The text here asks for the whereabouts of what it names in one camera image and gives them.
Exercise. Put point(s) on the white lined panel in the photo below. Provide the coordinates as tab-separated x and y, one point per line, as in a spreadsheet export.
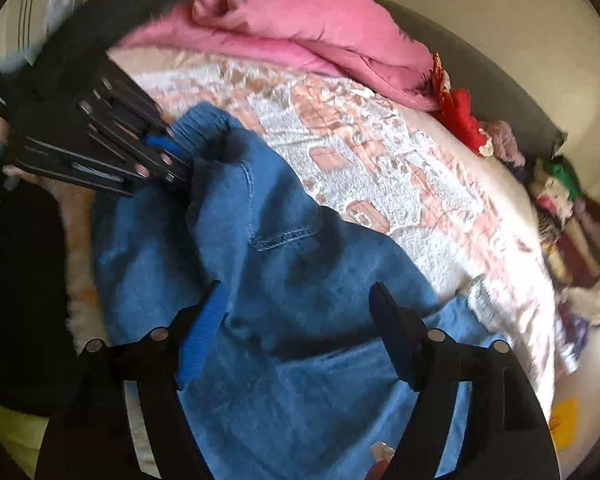
25	10

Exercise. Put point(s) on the blue denim pants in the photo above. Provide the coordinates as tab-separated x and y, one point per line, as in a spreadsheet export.
290	270

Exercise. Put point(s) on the peach and white patterned blanket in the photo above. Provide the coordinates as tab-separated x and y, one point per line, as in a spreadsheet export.
360	150

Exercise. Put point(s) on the yellow-green garment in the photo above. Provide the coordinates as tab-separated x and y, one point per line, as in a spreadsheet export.
5	425

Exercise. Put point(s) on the stack of folded clothes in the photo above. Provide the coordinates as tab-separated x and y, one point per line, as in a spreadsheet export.
560	220

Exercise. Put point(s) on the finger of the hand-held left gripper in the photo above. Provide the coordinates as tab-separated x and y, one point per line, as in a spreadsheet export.
152	142
145	167

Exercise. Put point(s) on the pink quilt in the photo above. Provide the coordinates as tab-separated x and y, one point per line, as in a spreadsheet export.
305	25

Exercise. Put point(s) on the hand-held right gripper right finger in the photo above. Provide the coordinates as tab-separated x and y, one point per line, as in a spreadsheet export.
395	330

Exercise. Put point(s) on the dark grey headboard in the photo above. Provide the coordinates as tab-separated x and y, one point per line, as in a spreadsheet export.
505	75

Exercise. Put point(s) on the pale purple fuzzy cloth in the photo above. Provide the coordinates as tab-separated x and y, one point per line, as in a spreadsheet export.
505	140

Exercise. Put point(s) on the cream bed sheet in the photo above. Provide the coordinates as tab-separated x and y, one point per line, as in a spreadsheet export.
500	195

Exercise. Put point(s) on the yellow flat card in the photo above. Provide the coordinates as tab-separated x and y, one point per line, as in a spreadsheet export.
562	417

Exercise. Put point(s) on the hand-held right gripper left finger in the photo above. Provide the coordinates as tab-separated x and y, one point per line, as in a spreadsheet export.
202	340

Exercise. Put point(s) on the dark cloth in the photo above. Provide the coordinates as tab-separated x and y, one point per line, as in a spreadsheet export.
20	300

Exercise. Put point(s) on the red patterned cloth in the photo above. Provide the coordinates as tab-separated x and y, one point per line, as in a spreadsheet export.
462	110

